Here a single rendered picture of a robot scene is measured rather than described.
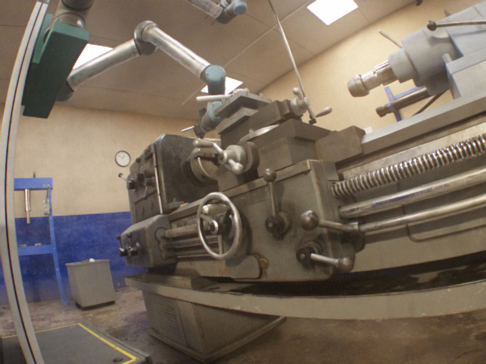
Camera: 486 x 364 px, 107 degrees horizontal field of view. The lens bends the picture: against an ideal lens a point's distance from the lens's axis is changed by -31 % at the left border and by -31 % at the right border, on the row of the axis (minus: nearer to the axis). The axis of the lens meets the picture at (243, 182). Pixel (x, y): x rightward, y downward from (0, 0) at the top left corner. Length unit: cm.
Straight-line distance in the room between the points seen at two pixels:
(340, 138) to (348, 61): 394
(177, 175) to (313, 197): 109
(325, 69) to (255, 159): 416
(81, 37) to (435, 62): 123
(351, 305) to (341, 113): 398
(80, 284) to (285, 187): 290
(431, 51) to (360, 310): 79
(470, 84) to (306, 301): 74
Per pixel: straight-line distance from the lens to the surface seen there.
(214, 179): 147
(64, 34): 106
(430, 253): 74
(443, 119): 70
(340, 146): 74
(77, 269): 327
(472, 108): 71
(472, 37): 94
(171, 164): 159
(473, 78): 83
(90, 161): 498
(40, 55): 118
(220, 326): 148
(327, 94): 464
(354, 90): 102
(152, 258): 146
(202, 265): 132
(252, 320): 163
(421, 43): 96
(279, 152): 68
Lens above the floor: 67
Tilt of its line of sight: 10 degrees up
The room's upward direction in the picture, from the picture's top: 11 degrees counter-clockwise
